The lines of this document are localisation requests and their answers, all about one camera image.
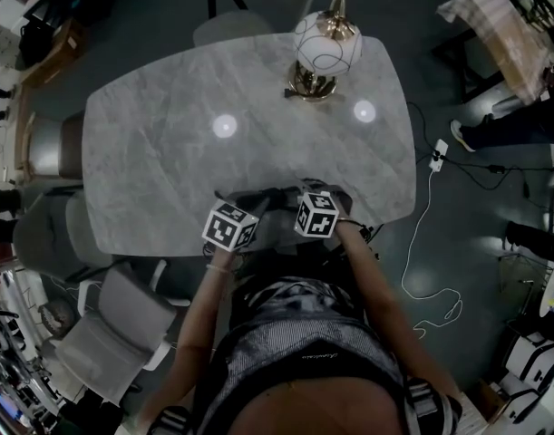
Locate grey office chair white frame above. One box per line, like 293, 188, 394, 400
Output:
53, 258, 192, 406

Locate white power cable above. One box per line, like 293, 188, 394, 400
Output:
401, 169, 464, 342

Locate black bag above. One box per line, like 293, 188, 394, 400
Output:
20, 19, 56, 68

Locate person's left forearm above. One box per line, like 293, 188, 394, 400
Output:
138, 245, 240, 428

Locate grey shell chair black legs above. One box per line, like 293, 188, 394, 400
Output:
192, 0, 317, 48

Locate person's black trousers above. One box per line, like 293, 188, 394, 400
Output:
233, 237, 364, 296

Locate black white striped strap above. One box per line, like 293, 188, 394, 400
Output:
405, 376, 463, 435
149, 404, 194, 435

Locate grey upholstered armchair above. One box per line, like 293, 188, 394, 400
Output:
12, 183, 115, 281

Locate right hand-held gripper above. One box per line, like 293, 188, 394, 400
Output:
294, 179, 355, 241

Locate white power strip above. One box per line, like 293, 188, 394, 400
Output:
428, 138, 451, 173

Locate person's grey patterned top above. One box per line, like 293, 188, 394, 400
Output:
197, 276, 463, 435

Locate white globe table lamp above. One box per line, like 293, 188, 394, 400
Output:
284, 0, 364, 104

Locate brown cardboard box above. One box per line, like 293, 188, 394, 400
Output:
20, 18, 88, 86

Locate beige patterned covered table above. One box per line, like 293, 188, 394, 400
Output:
436, 0, 554, 107

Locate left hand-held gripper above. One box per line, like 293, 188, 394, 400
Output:
201, 198, 260, 255

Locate person's right forearm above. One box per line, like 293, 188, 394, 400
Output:
335, 217, 464, 410

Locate black power cable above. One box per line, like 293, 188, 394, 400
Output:
405, 100, 554, 213

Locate wooden chair dark seat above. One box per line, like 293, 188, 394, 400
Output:
15, 109, 86, 184

